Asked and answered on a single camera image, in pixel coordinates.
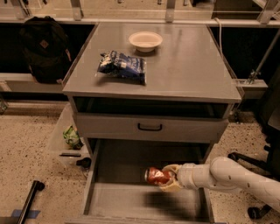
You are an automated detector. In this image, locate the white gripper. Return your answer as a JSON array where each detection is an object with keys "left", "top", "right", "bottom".
[{"left": 160, "top": 164, "right": 196, "bottom": 193}]

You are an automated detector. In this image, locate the crushed red coke can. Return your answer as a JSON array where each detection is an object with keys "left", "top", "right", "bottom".
[{"left": 144, "top": 167, "right": 172, "bottom": 186}]

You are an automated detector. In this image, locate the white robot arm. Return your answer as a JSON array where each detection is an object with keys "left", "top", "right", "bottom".
[{"left": 160, "top": 157, "right": 280, "bottom": 212}]

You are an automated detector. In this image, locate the open grey lower drawer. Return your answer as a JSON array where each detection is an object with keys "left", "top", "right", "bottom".
[{"left": 66, "top": 139, "right": 224, "bottom": 224}]

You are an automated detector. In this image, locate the grey metal drawer cabinet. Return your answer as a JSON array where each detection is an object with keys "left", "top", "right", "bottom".
[{"left": 62, "top": 22, "right": 242, "bottom": 165}]

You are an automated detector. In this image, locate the closed grey drawer front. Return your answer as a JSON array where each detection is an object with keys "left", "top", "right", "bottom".
[{"left": 74, "top": 113, "right": 228, "bottom": 144}]

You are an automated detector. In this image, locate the green snack bag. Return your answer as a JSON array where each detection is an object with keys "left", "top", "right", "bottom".
[{"left": 63, "top": 126, "right": 83, "bottom": 150}]

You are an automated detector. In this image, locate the clear plastic bin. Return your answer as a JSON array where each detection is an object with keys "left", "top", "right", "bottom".
[{"left": 46, "top": 103, "right": 89, "bottom": 166}]

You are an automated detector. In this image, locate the black office chair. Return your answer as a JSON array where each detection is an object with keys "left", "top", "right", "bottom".
[{"left": 227, "top": 66, "right": 280, "bottom": 221}]

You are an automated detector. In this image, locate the blue chip bag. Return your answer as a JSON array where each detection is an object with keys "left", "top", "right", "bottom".
[{"left": 97, "top": 51, "right": 146, "bottom": 85}]

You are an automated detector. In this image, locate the black bar on floor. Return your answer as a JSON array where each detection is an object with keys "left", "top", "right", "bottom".
[{"left": 0, "top": 179, "right": 46, "bottom": 224}]

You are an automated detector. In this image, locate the white paper bowl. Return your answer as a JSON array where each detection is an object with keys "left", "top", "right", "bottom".
[{"left": 129, "top": 31, "right": 163, "bottom": 53}]

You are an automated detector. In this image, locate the blue floor tape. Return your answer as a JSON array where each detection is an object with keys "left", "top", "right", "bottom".
[{"left": 11, "top": 209, "right": 40, "bottom": 219}]

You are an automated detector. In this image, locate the black backpack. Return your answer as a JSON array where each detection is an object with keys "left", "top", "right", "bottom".
[{"left": 19, "top": 17, "right": 73, "bottom": 84}]

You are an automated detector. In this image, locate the black drawer handle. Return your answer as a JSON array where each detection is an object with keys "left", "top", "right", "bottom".
[{"left": 137, "top": 123, "right": 163, "bottom": 132}]

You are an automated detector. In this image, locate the white cable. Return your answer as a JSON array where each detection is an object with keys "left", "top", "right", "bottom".
[{"left": 213, "top": 17, "right": 224, "bottom": 60}]

